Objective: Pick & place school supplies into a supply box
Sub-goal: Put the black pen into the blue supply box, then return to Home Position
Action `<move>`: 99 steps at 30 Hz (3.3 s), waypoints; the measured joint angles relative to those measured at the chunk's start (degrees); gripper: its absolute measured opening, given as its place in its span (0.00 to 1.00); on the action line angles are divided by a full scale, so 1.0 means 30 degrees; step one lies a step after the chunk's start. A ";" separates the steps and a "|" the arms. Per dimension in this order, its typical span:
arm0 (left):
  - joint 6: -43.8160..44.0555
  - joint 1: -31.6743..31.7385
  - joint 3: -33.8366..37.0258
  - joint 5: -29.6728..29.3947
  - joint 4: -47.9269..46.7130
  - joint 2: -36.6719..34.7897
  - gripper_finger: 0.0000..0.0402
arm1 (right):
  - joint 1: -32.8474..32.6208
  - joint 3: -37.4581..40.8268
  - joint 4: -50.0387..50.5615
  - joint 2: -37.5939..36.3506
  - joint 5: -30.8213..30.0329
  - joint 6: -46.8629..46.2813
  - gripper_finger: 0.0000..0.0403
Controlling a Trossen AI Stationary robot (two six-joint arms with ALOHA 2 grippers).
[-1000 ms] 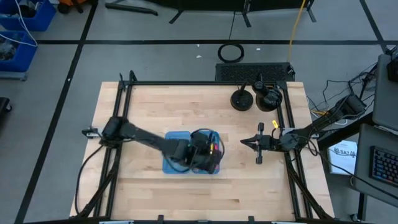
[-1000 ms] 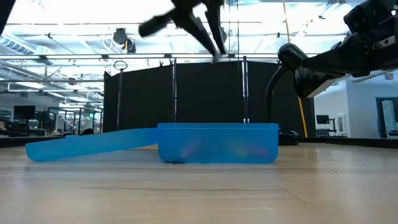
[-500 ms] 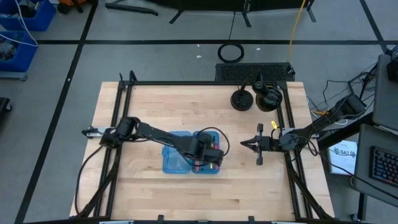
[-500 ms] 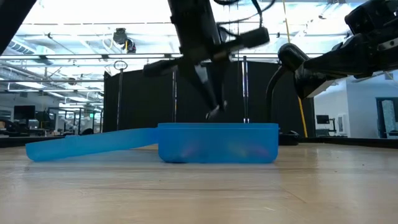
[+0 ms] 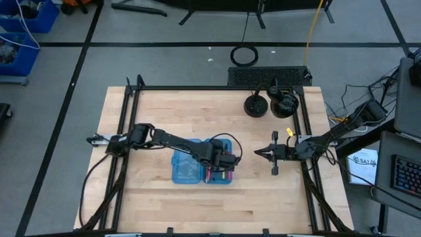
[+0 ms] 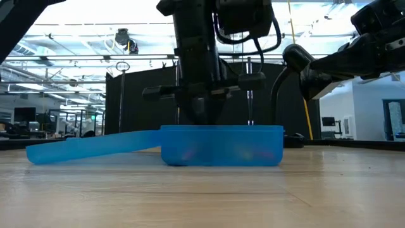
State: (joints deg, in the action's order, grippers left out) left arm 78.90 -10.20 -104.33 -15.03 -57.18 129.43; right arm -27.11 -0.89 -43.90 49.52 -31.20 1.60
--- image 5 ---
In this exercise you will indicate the blue plastic storage bin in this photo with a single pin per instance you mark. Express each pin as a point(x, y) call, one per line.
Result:
point(46, 19)
point(28, 56)

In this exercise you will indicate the black keyboard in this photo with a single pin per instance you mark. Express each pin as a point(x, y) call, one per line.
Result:
point(408, 176)

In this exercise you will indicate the yellow tag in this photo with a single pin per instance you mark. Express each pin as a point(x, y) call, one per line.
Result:
point(289, 131)

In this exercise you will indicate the black partition screen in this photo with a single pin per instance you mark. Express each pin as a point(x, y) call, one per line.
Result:
point(230, 3)

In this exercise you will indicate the grey desk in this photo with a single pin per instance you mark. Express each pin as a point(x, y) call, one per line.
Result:
point(408, 98)

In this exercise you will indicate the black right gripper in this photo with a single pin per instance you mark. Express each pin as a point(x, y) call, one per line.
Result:
point(283, 153)

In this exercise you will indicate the black floor bar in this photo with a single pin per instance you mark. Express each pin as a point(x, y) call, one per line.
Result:
point(138, 9)

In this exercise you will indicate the blue translucent plastic supply box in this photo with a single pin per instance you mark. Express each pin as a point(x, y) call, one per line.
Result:
point(185, 168)

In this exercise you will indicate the black perforated computer case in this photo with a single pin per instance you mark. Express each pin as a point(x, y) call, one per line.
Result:
point(266, 76)

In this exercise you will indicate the white printed paper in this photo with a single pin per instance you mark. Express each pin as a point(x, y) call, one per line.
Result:
point(361, 168)

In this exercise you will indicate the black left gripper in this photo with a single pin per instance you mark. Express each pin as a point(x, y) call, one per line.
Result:
point(213, 153)

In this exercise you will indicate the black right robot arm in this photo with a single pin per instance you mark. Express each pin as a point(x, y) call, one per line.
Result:
point(342, 128)

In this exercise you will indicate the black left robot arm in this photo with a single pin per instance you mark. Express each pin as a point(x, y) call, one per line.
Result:
point(171, 141)

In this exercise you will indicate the black gooseneck desk lamp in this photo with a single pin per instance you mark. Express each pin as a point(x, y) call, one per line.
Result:
point(283, 105)

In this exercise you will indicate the pink highlighter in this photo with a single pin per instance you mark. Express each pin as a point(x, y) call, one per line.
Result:
point(207, 174)

